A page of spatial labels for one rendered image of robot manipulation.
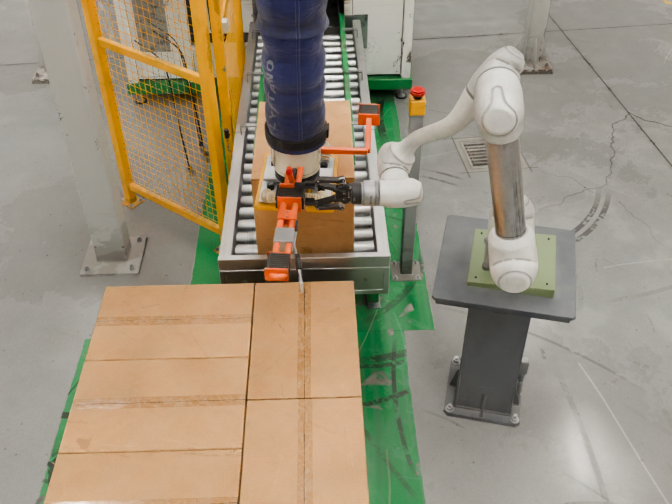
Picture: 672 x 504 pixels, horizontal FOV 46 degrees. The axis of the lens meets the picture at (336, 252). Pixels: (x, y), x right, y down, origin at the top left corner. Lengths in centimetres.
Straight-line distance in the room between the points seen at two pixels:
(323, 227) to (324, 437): 92
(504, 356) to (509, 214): 81
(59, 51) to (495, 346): 219
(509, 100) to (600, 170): 277
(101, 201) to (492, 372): 204
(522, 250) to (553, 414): 109
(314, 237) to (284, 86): 78
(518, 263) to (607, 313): 146
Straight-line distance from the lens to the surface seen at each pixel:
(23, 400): 371
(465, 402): 340
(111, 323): 311
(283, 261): 243
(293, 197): 267
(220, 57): 409
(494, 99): 227
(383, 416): 339
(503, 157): 240
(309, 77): 264
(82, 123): 377
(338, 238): 320
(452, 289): 285
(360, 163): 383
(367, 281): 327
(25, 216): 473
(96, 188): 396
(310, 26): 256
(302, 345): 291
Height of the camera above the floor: 266
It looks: 40 degrees down
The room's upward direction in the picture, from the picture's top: straight up
